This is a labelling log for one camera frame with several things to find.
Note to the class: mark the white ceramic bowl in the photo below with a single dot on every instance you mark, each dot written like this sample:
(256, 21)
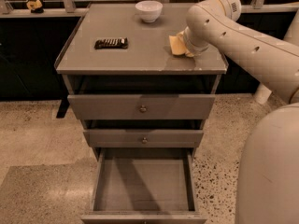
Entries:
(149, 11)

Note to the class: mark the small yellow black figurine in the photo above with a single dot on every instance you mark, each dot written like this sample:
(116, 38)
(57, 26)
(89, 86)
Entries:
(35, 6)

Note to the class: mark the grey open bottom drawer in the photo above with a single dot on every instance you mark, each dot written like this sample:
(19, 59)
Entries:
(144, 186)

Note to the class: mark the grey top drawer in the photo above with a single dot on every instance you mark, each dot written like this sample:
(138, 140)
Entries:
(141, 106)

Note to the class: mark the yellow sponge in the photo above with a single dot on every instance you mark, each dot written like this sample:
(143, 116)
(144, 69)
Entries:
(177, 45)

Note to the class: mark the grey window railing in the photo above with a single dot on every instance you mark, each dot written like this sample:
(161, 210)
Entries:
(46, 11)

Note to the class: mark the dark chocolate bar wrapper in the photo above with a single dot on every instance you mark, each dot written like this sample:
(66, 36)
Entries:
(112, 43)

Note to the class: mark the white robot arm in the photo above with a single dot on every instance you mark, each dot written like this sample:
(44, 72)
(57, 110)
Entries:
(268, 178)

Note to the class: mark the grey middle drawer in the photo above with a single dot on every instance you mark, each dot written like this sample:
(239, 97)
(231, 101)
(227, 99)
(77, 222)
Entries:
(143, 138)

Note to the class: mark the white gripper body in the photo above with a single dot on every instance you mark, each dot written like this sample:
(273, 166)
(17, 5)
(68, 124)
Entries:
(189, 43)

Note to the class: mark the grey drawer cabinet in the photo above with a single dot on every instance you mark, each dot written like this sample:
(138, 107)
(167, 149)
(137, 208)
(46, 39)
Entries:
(147, 66)

